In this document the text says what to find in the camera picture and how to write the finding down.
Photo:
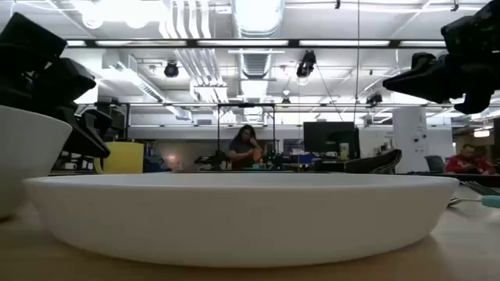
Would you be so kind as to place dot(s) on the silver ventilation duct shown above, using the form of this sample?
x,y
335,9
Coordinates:
x,y
258,19

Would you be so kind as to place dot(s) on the beige ceramic bowl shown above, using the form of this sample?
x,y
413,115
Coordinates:
x,y
27,156

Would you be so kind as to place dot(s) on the person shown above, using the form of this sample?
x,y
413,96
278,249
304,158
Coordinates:
x,y
466,164
242,150

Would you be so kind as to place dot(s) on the blue storage box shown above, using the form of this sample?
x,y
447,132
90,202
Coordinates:
x,y
301,159

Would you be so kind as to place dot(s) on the black monitor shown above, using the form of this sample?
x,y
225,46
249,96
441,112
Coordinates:
x,y
328,138

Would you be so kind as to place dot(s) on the grey office chair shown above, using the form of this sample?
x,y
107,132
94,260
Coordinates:
x,y
435,164

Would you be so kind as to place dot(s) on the grey cloth napkin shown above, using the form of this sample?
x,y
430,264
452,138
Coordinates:
x,y
375,164

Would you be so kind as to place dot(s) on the white pillar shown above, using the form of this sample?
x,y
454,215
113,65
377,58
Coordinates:
x,y
410,132

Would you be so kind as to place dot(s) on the white round plate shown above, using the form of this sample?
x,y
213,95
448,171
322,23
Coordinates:
x,y
242,218

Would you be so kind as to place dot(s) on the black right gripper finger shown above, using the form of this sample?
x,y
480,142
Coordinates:
x,y
422,80
474,104

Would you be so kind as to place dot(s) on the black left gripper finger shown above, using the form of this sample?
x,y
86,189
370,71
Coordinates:
x,y
86,140
101,121

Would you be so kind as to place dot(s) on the black ceiling camera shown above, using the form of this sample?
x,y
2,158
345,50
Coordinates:
x,y
171,70
306,64
374,99

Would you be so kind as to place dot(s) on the black overhead crossbar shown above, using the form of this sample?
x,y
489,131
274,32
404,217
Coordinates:
x,y
192,43

